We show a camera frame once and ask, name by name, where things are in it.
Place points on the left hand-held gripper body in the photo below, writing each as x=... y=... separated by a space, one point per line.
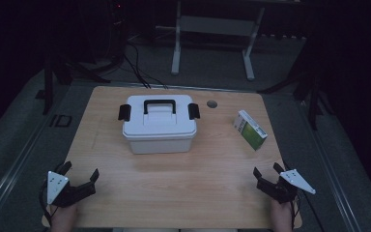
x=66 y=193

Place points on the person's right hand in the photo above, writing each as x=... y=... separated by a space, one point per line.
x=282 y=217

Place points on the dark equipment tower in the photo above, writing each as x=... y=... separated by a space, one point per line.
x=117 y=29

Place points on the white metal stand frame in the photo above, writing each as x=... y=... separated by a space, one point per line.
x=217 y=25

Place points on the green and white carton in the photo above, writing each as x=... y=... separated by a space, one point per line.
x=252 y=133

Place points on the black stand with legs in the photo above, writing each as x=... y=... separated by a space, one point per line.
x=312 y=96
x=48 y=87

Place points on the person's left hand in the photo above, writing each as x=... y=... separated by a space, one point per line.
x=62 y=219

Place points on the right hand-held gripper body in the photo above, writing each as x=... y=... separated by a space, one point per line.
x=285 y=191

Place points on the white plastic storage box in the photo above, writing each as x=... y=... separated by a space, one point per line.
x=159 y=145

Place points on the black floor bracket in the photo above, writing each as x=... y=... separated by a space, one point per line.
x=61 y=121

